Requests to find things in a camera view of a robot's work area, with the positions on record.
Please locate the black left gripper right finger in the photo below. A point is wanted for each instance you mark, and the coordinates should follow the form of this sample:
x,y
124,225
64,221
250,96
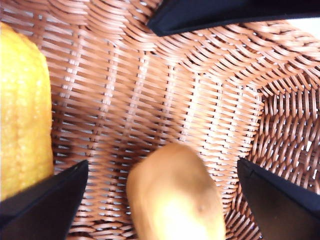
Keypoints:
x,y
285,210

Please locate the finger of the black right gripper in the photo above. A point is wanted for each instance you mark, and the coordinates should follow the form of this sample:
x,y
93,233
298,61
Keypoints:
x,y
225,12

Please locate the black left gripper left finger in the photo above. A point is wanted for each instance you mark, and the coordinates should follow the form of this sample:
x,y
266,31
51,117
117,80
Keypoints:
x,y
37,215

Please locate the brown wicker basket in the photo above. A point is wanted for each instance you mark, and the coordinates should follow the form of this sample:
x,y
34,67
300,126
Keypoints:
x,y
150,100

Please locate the brown potato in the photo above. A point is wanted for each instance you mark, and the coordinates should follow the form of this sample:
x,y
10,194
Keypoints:
x,y
170,200

